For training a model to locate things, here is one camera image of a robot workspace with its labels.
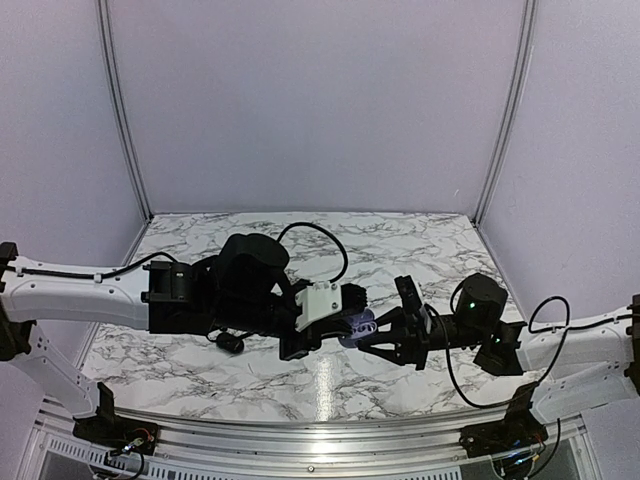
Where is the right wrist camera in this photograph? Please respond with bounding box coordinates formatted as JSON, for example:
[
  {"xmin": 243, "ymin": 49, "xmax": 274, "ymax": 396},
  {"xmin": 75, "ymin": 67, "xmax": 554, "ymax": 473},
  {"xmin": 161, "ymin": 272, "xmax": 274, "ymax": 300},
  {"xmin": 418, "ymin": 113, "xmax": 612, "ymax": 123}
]
[{"xmin": 394, "ymin": 275, "xmax": 432, "ymax": 334}]

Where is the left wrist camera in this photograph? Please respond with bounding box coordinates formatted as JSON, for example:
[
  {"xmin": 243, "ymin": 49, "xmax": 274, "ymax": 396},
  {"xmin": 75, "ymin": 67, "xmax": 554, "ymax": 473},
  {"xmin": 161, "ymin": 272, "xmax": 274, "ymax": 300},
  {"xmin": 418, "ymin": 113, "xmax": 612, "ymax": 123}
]
[{"xmin": 294, "ymin": 282, "xmax": 368, "ymax": 332}]

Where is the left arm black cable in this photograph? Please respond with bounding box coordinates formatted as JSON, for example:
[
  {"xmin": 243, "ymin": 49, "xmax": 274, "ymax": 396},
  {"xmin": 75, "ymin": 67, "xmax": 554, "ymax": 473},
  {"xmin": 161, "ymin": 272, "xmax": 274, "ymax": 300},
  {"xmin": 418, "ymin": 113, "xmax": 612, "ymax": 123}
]
[{"xmin": 204, "ymin": 221, "xmax": 350, "ymax": 344}]

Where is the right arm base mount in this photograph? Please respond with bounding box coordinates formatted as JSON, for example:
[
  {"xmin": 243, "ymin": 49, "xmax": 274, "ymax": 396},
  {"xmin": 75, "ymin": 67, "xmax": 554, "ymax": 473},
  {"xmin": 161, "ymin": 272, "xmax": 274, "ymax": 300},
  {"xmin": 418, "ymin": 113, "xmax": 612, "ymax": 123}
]
[{"xmin": 459, "ymin": 382, "xmax": 548, "ymax": 458}]

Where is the purple earbud charging case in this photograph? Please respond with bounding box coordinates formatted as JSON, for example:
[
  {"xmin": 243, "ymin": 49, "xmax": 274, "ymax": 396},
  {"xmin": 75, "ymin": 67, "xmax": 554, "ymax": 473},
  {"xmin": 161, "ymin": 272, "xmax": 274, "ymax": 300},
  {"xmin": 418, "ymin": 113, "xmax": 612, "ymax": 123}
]
[{"xmin": 338, "ymin": 309, "xmax": 378, "ymax": 349}]

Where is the right aluminium corner post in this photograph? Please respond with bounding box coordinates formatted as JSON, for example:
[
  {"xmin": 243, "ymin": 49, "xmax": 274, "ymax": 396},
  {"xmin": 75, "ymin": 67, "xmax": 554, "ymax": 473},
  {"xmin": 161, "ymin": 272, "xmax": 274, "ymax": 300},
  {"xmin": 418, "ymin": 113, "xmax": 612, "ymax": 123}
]
[{"xmin": 472, "ymin": 0, "xmax": 539, "ymax": 229}]

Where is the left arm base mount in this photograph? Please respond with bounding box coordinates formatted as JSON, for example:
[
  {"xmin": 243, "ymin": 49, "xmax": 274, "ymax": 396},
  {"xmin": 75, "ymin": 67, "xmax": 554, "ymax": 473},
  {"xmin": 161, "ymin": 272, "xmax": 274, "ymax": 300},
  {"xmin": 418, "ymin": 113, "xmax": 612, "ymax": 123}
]
[{"xmin": 73, "ymin": 382, "xmax": 159, "ymax": 455}]

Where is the black earbud charging case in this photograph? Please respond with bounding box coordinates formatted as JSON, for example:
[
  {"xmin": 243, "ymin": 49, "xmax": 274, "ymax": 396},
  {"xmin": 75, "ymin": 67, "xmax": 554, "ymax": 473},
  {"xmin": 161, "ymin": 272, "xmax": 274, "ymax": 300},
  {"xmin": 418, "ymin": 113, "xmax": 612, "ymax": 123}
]
[{"xmin": 215, "ymin": 332, "xmax": 245, "ymax": 355}]

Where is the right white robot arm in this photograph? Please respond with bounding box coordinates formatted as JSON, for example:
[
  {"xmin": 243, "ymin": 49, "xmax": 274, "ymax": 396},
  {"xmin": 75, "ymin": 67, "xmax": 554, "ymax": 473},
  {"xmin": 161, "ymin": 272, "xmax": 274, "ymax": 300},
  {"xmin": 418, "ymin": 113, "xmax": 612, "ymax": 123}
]
[{"xmin": 354, "ymin": 273, "xmax": 639, "ymax": 448}]

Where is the aluminium front rail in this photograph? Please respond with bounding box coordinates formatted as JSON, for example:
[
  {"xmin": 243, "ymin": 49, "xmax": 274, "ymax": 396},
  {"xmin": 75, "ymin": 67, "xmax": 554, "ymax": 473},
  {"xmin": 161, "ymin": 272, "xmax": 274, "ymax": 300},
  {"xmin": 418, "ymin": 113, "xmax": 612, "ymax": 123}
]
[{"xmin": 15, "ymin": 398, "xmax": 602, "ymax": 479}]

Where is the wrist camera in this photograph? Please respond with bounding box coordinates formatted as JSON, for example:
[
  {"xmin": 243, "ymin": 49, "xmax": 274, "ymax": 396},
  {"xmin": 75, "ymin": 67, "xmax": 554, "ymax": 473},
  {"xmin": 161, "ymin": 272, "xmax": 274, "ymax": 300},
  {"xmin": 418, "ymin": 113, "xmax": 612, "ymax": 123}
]
[
  {"xmin": 394, "ymin": 275, "xmax": 432, "ymax": 334},
  {"xmin": 294, "ymin": 282, "xmax": 368, "ymax": 332}
]

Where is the aluminium corner post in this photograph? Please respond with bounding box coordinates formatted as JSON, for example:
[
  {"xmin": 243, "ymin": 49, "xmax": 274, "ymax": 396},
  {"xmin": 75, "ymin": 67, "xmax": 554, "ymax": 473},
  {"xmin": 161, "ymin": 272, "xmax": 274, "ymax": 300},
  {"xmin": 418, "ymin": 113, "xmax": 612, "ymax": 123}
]
[
  {"xmin": 472, "ymin": 0, "xmax": 539, "ymax": 229},
  {"xmin": 95, "ymin": 0, "xmax": 154, "ymax": 224}
]

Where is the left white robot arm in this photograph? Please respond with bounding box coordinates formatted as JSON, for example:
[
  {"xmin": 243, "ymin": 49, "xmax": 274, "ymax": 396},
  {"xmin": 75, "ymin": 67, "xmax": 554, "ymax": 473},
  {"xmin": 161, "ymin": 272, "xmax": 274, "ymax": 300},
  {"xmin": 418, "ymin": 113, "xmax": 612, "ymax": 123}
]
[{"xmin": 1, "ymin": 234, "xmax": 367, "ymax": 445}]

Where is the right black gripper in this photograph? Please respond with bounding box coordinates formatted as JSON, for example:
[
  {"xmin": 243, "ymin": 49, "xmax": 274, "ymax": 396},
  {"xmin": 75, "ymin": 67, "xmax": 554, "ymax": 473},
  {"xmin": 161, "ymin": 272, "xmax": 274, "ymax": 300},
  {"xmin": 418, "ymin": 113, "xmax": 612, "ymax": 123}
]
[{"xmin": 357, "ymin": 305, "xmax": 487, "ymax": 370}]

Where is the left aluminium corner post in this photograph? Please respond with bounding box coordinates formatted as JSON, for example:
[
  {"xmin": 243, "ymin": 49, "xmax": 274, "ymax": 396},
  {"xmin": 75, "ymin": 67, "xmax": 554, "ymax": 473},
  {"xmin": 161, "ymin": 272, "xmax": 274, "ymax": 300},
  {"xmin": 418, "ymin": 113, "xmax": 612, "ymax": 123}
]
[{"xmin": 95, "ymin": 0, "xmax": 154, "ymax": 224}]

